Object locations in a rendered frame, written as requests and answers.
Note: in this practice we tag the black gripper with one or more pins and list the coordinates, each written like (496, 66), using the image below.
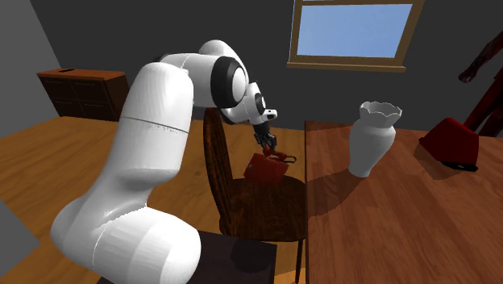
(262, 131)

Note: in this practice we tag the white vase with wavy rim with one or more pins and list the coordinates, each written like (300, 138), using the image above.
(369, 141)

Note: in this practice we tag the brown chest of drawers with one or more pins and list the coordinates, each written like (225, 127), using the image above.
(84, 94)

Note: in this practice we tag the red toaster with black base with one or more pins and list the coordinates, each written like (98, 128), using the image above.
(452, 141)

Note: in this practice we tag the window with wooden frame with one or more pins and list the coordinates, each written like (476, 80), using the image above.
(353, 29)

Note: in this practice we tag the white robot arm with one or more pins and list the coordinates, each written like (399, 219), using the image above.
(149, 141)

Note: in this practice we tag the dark wooden chair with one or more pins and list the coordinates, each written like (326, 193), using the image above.
(259, 212)

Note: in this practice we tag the wooden table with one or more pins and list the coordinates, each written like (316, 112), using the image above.
(393, 228)

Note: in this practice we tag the dark red tall shape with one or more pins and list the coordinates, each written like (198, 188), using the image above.
(489, 98)

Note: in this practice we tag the dark robot stand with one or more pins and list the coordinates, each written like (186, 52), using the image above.
(235, 259)

